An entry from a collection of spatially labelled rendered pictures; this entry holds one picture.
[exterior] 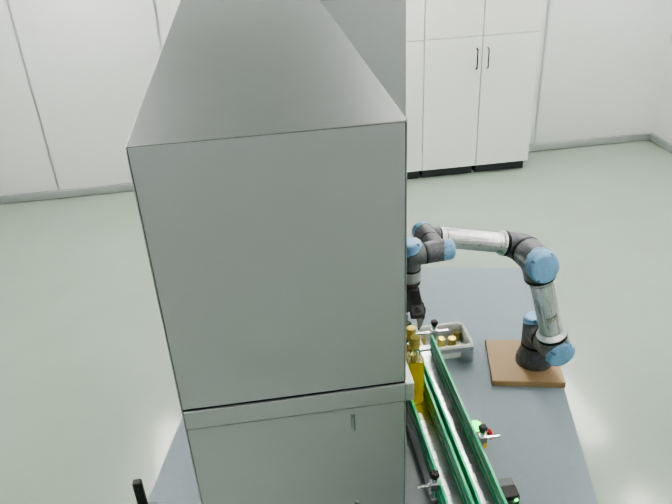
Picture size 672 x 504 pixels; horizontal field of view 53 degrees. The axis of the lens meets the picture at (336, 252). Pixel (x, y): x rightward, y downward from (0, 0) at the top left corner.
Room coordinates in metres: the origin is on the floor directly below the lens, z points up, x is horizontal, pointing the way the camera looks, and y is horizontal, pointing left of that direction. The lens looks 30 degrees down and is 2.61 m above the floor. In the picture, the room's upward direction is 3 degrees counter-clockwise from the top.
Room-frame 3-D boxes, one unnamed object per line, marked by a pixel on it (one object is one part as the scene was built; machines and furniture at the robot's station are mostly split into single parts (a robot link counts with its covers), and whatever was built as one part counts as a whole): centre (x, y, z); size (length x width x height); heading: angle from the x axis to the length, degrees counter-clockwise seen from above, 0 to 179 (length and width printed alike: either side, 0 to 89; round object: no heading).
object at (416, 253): (1.99, -0.26, 1.45); 0.09 x 0.08 x 0.11; 102
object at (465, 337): (2.34, -0.44, 0.80); 0.22 x 0.17 x 0.09; 96
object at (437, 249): (2.03, -0.35, 1.45); 0.11 x 0.11 x 0.08; 12
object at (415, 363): (1.91, -0.26, 0.99); 0.06 x 0.06 x 0.21; 6
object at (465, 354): (2.33, -0.42, 0.79); 0.27 x 0.17 x 0.08; 96
